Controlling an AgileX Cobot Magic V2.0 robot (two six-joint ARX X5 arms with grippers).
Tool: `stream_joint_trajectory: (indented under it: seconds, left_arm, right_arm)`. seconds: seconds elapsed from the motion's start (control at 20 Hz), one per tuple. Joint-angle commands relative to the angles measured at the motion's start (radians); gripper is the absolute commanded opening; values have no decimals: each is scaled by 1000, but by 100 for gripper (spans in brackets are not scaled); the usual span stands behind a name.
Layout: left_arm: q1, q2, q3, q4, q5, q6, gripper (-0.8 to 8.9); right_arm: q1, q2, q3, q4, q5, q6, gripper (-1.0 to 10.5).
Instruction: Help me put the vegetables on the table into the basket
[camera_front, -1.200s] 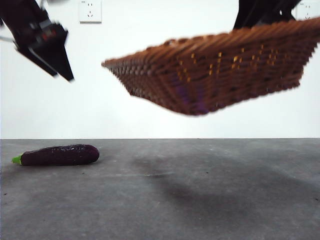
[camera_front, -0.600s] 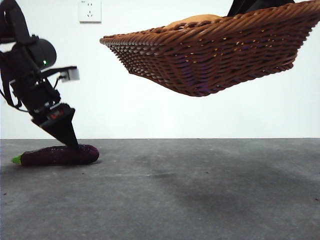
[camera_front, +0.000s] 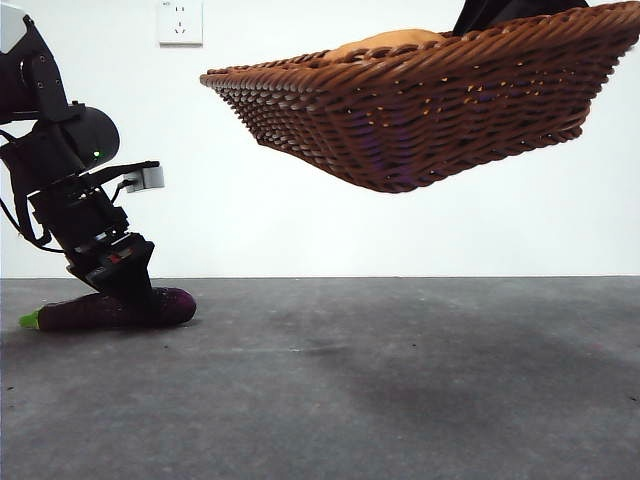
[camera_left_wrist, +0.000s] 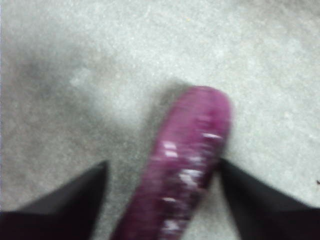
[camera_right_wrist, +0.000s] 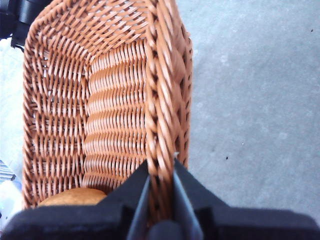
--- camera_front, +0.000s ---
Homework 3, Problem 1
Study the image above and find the brown wicker basket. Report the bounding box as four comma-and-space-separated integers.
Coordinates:
199, 0, 640, 195

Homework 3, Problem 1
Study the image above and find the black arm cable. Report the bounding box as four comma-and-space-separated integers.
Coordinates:
0, 128, 66, 254

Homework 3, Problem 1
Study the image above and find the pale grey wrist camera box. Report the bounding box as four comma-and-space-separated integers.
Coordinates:
122, 163, 166, 194

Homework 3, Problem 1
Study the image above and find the brown potato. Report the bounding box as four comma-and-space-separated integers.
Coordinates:
324, 29, 446, 59

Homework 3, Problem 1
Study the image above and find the purple eggplant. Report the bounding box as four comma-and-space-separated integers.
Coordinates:
18, 287, 197, 332

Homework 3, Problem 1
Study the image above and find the white wall socket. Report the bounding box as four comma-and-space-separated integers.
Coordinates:
158, 0, 204, 48

